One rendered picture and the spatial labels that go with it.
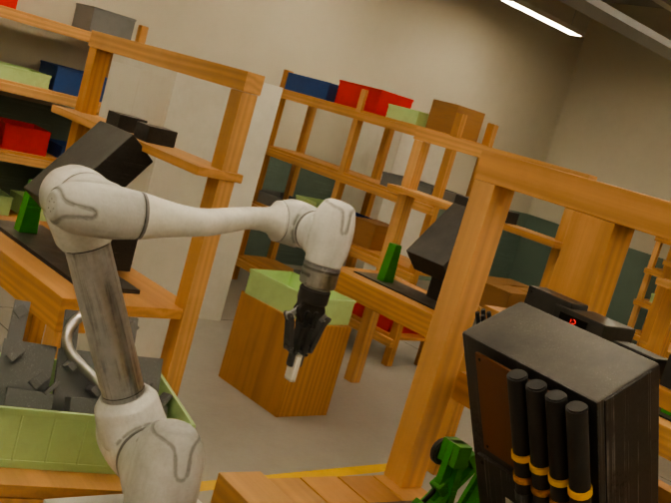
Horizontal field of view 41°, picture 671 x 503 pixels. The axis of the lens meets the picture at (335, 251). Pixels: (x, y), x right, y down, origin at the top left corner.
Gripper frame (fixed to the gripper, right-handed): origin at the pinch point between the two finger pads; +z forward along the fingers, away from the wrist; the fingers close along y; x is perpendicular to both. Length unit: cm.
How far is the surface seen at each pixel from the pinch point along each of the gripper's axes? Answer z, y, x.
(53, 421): 38, 34, -50
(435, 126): -74, -385, -405
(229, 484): 41.7, -5.0, -19.5
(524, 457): -8, -12, 63
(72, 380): 36, 21, -74
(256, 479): 41.3, -14.5, -21.0
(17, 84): -11, -104, -614
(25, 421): 39, 41, -51
